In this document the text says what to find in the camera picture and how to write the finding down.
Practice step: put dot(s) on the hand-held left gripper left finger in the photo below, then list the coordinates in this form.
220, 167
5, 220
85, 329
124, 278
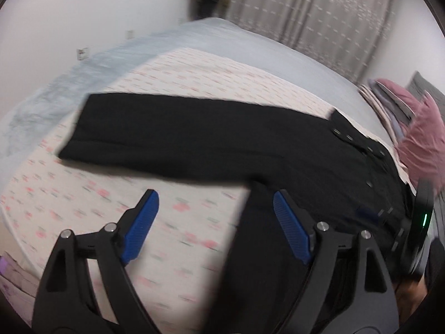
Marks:
140, 222

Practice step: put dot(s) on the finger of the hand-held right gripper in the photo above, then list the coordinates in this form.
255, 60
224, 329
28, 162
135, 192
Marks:
369, 214

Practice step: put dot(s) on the person's right hand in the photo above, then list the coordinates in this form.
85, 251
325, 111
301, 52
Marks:
410, 297

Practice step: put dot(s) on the light blue bed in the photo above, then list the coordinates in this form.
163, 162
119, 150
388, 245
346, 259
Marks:
226, 38

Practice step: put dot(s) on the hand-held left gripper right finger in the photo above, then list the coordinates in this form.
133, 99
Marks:
290, 226

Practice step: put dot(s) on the grey patterned curtain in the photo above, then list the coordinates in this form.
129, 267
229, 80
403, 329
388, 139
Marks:
313, 14

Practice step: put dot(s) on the white wall socket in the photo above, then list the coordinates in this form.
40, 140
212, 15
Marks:
82, 53
129, 34

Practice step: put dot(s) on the black buttoned coat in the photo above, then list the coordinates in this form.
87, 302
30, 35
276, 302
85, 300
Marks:
208, 139

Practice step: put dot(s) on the grey pillow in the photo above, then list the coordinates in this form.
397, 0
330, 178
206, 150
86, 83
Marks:
422, 83

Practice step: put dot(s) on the pink pillow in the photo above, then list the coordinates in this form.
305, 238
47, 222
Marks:
424, 139

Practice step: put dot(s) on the stack of folded clothes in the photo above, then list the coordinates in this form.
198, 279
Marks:
386, 111

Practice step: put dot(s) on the cherry print blanket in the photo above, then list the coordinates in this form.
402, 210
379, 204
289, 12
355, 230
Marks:
173, 71

